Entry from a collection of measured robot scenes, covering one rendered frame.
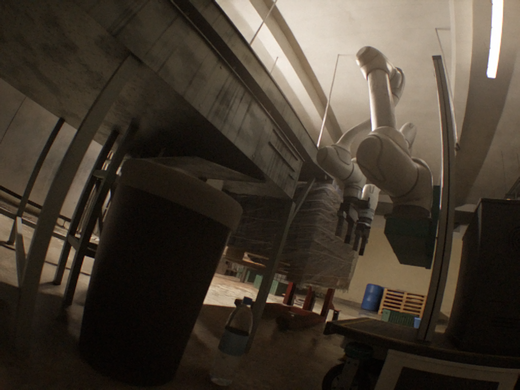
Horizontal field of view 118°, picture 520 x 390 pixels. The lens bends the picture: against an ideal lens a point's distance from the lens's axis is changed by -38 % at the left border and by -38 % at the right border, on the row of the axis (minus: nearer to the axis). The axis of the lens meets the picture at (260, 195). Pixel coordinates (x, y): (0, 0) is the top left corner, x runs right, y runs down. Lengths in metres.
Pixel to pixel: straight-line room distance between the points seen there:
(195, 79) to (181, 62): 0.07
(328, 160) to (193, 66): 0.65
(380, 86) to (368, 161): 0.42
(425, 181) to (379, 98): 0.37
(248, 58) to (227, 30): 0.14
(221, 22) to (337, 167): 0.73
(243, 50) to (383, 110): 0.57
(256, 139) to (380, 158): 0.48
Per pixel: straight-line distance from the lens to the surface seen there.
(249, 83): 1.01
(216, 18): 0.91
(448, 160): 1.20
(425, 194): 0.97
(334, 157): 1.08
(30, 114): 3.33
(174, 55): 0.77
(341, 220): 1.09
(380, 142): 0.82
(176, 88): 0.75
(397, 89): 1.37
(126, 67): 0.70
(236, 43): 0.95
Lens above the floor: 0.44
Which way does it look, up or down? 16 degrees up
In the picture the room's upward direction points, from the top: 18 degrees clockwise
